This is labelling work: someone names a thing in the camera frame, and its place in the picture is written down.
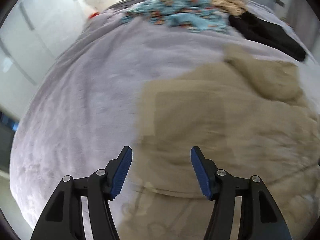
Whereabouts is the beige puffer jacket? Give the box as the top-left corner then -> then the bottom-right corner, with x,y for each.
118,45 -> 319,239

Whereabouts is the blue monkey print pajamas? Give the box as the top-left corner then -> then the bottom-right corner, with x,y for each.
121,0 -> 228,34

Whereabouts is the lavender fleece bed blanket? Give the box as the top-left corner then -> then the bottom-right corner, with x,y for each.
10,0 -> 319,239

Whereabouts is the white wardrobe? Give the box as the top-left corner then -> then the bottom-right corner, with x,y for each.
1,0 -> 85,119

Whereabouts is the black folded garment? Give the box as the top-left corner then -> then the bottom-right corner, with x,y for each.
228,12 -> 306,62

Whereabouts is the red gift box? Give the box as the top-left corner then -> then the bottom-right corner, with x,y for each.
88,12 -> 100,19

